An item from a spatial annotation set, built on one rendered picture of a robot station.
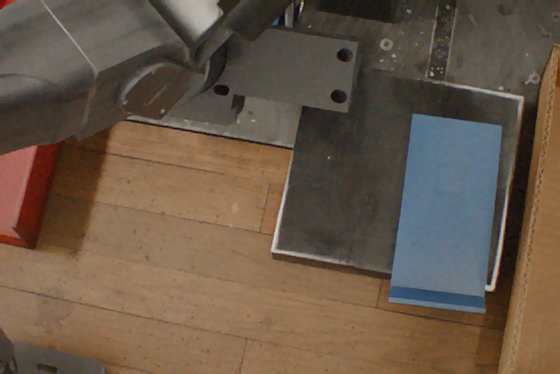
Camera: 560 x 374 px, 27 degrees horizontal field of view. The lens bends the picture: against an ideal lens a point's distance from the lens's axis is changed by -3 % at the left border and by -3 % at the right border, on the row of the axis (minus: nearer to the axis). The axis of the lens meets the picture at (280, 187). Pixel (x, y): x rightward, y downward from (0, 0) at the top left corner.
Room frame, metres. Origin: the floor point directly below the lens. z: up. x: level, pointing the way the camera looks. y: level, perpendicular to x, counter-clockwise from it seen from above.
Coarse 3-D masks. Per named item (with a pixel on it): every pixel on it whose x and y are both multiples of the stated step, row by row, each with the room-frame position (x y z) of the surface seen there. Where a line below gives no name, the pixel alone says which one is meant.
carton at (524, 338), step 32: (544, 96) 0.32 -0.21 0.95; (544, 128) 0.29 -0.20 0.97; (544, 160) 0.26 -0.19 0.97; (544, 192) 0.26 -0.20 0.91; (544, 224) 0.23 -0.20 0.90; (544, 256) 0.21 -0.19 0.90; (512, 288) 0.19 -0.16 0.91; (544, 288) 0.19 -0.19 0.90; (512, 320) 0.16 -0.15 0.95; (544, 320) 0.16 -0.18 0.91; (512, 352) 0.13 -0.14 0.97; (544, 352) 0.14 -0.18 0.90
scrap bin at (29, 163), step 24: (0, 0) 0.50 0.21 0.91; (0, 168) 0.35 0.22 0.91; (24, 168) 0.35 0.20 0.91; (48, 168) 0.34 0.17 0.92; (0, 192) 0.33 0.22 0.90; (24, 192) 0.31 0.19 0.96; (48, 192) 0.32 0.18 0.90; (0, 216) 0.31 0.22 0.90; (24, 216) 0.29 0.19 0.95; (0, 240) 0.29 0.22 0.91; (24, 240) 0.28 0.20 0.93
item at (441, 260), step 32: (416, 128) 0.32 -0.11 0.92; (448, 128) 0.32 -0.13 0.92; (480, 128) 0.31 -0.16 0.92; (416, 160) 0.30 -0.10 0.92; (448, 160) 0.29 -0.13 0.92; (480, 160) 0.29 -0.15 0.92; (416, 192) 0.27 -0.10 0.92; (448, 192) 0.27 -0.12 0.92; (480, 192) 0.26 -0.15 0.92; (416, 224) 0.25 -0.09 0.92; (448, 224) 0.24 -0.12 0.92; (480, 224) 0.24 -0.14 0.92; (416, 256) 0.22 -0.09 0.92; (448, 256) 0.22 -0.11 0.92; (480, 256) 0.21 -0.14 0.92; (416, 288) 0.20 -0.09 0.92; (448, 288) 0.19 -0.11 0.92; (480, 288) 0.19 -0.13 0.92
